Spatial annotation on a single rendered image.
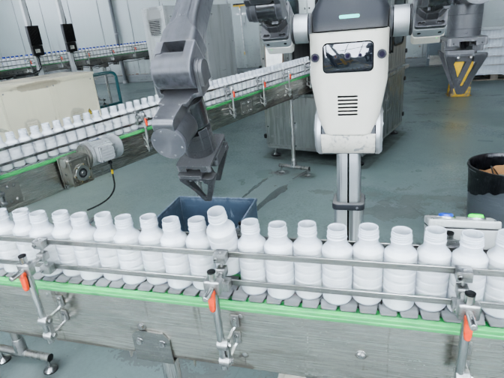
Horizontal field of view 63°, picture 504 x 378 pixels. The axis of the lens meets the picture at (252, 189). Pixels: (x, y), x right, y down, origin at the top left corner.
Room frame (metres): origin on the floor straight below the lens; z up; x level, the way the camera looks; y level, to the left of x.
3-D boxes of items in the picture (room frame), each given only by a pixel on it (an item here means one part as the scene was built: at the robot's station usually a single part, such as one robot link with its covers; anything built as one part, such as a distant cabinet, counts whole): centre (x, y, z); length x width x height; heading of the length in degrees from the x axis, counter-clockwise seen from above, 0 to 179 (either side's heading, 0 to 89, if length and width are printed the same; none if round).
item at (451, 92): (7.50, -3.91, 0.55); 0.40 x 0.40 x 1.10; 73
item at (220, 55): (7.81, 0.50, 0.96); 0.82 x 0.50 x 1.91; 145
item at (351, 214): (1.33, -0.34, 0.74); 0.11 x 0.11 x 0.40; 73
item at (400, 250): (0.67, -0.27, 1.08); 0.06 x 0.06 x 0.17
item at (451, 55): (0.77, -0.40, 1.43); 0.07 x 0.07 x 0.09; 72
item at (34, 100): (4.65, 2.25, 0.59); 1.10 x 0.62 x 1.18; 145
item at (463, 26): (0.79, -0.41, 1.51); 0.10 x 0.07 x 0.07; 162
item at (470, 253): (0.63, -0.38, 1.08); 0.06 x 0.06 x 0.17
